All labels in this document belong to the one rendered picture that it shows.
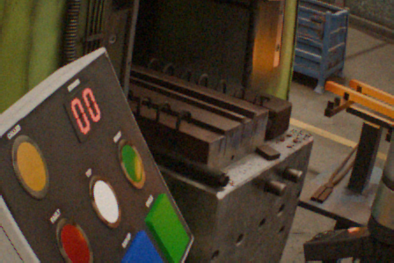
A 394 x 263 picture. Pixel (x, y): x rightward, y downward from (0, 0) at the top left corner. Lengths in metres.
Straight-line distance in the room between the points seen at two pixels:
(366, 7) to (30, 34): 8.20
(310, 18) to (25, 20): 4.01
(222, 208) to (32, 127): 0.58
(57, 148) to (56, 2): 0.36
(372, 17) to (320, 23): 4.18
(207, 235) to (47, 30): 0.48
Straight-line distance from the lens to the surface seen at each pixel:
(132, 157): 0.67
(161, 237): 0.67
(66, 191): 0.53
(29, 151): 0.48
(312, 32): 4.75
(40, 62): 0.86
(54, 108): 0.56
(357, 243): 0.56
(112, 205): 0.59
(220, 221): 1.04
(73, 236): 0.51
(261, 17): 1.36
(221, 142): 1.06
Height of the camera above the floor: 1.39
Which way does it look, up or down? 21 degrees down
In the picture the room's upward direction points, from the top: 7 degrees clockwise
